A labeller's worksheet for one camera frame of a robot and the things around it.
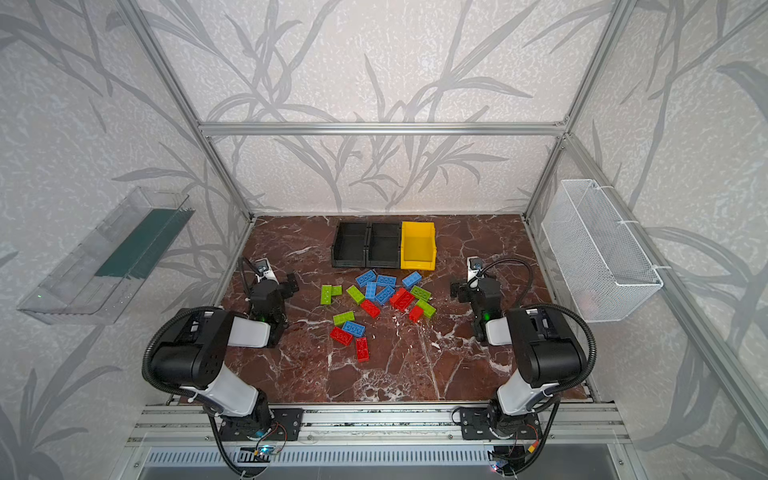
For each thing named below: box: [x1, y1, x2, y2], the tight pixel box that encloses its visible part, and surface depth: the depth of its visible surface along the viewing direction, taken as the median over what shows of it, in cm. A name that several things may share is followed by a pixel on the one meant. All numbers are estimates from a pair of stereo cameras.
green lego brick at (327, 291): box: [320, 285, 343, 305], surface depth 98 cm
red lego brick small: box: [409, 305, 424, 323], surface depth 94 cm
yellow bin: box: [400, 221, 437, 271], surface depth 108 cm
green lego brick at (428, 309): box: [416, 299, 437, 319], surface depth 96 cm
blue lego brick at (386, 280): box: [376, 275, 397, 287], surface depth 101 cm
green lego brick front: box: [333, 311, 356, 327], surface depth 93 cm
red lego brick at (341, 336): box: [330, 327, 353, 346], surface depth 89 cm
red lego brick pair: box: [390, 288, 415, 311], surface depth 97 cm
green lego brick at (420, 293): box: [410, 285, 432, 302], surface depth 98 cm
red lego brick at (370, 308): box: [360, 299, 381, 319], surface depth 95 cm
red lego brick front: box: [356, 337, 369, 362], surface depth 86 cm
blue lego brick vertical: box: [366, 281, 377, 299], surface depth 100 cm
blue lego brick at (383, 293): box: [375, 285, 395, 305], surface depth 98 cm
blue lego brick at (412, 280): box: [402, 271, 423, 290], surface depth 101 cm
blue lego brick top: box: [355, 269, 377, 288], surface depth 102 cm
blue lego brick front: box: [342, 321, 366, 337], surface depth 91 cm
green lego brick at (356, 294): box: [346, 285, 366, 305], surface depth 98 cm
